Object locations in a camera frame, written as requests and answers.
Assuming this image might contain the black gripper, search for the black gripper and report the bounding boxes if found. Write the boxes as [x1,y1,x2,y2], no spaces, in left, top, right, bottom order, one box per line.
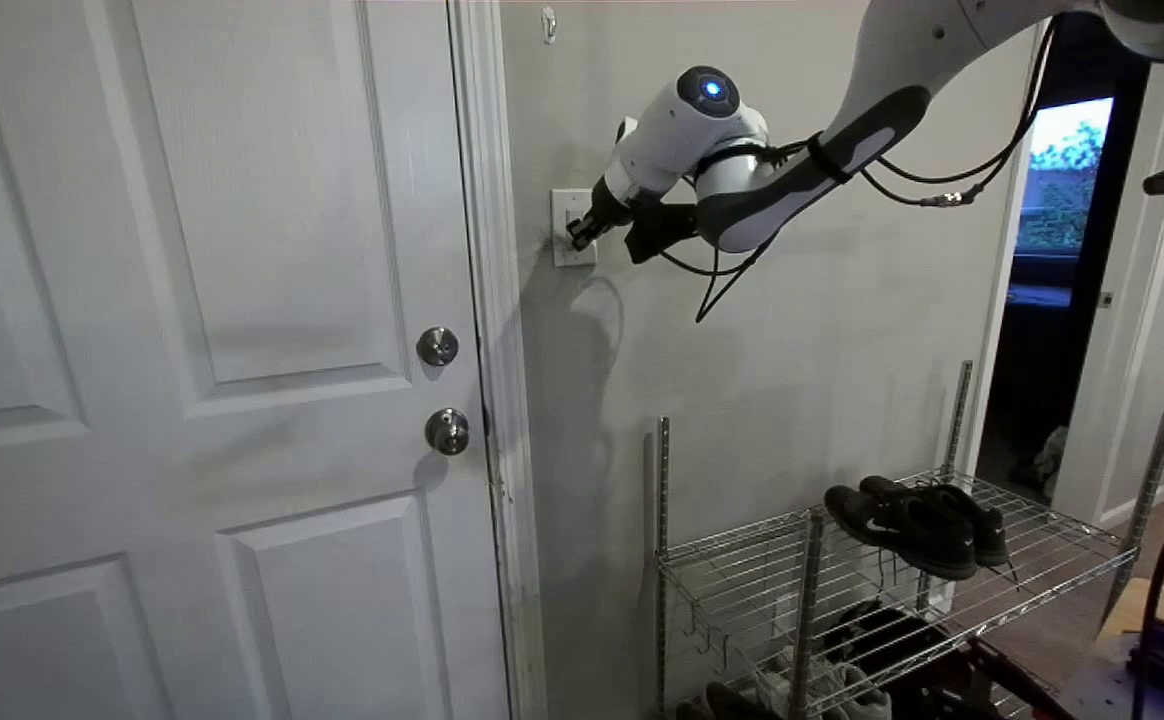
[563,171,643,255]

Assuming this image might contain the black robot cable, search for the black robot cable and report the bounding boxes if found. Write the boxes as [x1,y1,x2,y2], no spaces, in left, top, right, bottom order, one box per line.
[658,10,1068,326]

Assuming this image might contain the dark robot base platform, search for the dark robot base platform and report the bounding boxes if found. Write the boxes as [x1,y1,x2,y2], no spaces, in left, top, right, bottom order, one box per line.
[965,628,1164,720]

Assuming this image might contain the white door frame trim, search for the white door frame trim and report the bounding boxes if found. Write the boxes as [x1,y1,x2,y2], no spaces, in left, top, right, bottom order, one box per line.
[449,0,552,720]

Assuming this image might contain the metal wire shelf rack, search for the metal wire shelf rack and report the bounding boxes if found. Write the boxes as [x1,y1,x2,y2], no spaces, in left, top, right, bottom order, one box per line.
[642,354,1164,720]

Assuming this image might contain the black shoe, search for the black shoe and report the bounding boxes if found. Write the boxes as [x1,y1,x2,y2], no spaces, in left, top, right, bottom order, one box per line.
[821,481,985,585]
[856,470,1021,570]

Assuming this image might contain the white wall light switch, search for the white wall light switch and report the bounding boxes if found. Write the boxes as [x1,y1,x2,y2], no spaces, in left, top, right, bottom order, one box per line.
[549,182,601,270]

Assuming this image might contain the silver round door knob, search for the silver round door knob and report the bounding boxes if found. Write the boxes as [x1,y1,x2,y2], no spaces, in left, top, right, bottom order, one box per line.
[419,404,476,458]

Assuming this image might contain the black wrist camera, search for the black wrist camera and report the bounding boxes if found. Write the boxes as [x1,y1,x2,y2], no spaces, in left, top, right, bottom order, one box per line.
[626,195,709,268]

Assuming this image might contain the white doorway trim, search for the white doorway trim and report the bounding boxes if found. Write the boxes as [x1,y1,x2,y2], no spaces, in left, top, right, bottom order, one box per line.
[1049,57,1164,529]

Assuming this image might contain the bright window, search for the bright window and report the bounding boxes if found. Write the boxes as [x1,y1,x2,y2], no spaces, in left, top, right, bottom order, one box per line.
[1003,93,1119,311]

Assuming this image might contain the white panel door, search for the white panel door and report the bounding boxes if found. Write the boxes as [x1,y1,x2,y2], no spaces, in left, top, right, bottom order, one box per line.
[0,0,511,720]

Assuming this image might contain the black item under shelf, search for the black item under shelf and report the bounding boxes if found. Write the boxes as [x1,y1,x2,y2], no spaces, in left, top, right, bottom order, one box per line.
[818,595,960,687]

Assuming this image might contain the silver deadbolt lock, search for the silver deadbolt lock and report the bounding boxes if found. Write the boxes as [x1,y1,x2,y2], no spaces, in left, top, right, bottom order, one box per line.
[414,322,463,371]

